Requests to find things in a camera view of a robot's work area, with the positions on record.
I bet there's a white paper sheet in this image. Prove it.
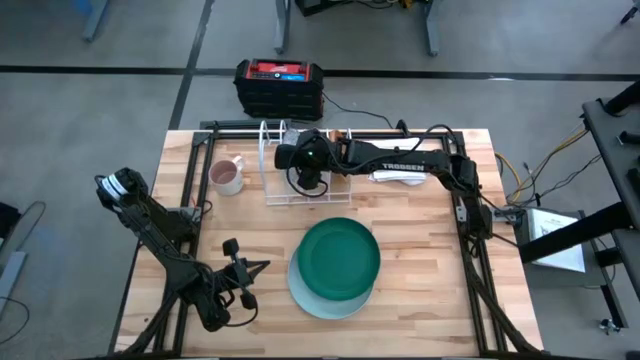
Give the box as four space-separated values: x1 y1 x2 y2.
527 208 586 274

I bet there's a black power cable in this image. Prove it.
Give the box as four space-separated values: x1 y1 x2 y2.
322 92 409 136

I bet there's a black cable bundle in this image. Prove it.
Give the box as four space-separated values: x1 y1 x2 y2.
519 154 601 201

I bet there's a black support beam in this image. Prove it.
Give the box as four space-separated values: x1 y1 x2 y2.
519 214 640 264

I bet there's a black metal table frame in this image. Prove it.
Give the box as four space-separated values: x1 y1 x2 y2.
107 118 544 359

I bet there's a folded white striped towel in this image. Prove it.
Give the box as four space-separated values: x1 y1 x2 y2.
367 137 431 187

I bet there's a pale green plate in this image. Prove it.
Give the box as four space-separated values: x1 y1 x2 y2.
287 247 375 321

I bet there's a yellow cable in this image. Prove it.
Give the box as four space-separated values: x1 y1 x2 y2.
494 127 589 189

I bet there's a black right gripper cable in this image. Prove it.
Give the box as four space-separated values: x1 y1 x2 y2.
285 167 330 199

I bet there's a red and black power station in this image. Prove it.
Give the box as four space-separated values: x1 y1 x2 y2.
233 58 325 123

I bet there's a white mug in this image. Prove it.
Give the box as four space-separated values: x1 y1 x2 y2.
208 154 246 197

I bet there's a brown wooden plate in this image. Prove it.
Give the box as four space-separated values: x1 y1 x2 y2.
332 129 349 179

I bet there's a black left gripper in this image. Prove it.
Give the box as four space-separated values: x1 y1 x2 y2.
222 238 272 310

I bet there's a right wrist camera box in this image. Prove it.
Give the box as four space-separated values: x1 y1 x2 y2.
297 168 322 191

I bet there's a white wire dish rack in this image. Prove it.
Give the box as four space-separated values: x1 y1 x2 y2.
258 118 354 207

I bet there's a grey desk leg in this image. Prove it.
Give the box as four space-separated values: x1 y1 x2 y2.
424 0 441 57
272 0 292 55

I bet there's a dark green bowl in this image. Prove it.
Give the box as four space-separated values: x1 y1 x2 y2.
297 216 382 302

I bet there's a blue-grey desk leg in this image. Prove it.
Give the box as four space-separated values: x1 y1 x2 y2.
82 0 109 44

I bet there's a black side table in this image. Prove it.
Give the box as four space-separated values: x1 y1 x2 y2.
582 82 640 301

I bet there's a black box with cables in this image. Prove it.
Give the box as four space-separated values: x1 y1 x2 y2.
294 0 431 17

